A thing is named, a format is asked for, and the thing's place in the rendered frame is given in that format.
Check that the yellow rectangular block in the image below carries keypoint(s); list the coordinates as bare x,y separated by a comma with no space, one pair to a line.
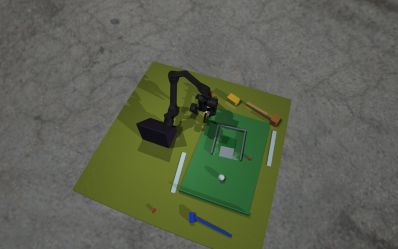
234,100

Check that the blue putter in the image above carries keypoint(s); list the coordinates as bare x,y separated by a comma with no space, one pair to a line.
191,219

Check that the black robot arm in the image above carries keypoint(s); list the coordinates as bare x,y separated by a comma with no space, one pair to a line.
204,99

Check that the green putting mat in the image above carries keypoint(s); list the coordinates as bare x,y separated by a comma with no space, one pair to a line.
238,187

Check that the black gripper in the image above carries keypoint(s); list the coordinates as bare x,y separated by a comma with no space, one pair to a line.
195,109

